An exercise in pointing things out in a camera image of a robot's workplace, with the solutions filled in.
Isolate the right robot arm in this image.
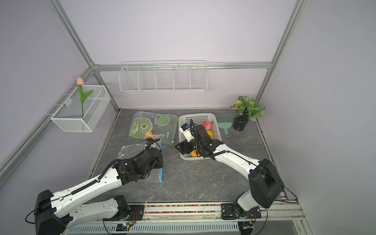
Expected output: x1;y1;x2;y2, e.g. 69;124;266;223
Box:
175;122;284;212

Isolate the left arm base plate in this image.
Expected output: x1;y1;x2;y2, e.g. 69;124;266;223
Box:
103;204;145;221

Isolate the pink artificial tulip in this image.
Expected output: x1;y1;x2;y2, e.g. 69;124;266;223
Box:
76;77;93;118

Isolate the clear blue-zipper bag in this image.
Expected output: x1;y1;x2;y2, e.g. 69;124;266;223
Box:
117;138;163;184

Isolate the yellow peach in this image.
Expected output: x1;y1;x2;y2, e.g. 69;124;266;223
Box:
207;130;213;139

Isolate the green printed zip-top bag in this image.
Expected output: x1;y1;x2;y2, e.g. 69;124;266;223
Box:
129;111;178;146

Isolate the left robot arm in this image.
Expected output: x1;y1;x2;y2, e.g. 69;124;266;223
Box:
33;146;163;235

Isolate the white mesh wall basket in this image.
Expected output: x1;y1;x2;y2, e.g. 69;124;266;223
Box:
51;85;111;133

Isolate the green dustpan scoop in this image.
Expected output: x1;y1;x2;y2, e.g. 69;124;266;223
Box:
216;117;232;138

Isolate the red peach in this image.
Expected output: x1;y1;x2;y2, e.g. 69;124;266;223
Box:
202;121;212;130

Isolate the potted green plant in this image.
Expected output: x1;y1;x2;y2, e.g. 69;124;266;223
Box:
230;96;265;131

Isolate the white wire wall shelf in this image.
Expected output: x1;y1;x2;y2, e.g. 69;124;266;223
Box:
119;60;208;93

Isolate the orange-red peach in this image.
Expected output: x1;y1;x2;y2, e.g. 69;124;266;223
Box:
146;131;153;139

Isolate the yellow-red peach front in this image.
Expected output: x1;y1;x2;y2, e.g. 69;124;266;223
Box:
192;150;200;157

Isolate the white plastic basket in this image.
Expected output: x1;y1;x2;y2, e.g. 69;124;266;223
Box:
175;113;222;161

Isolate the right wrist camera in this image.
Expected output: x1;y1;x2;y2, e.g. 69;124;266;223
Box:
179;123;194;143

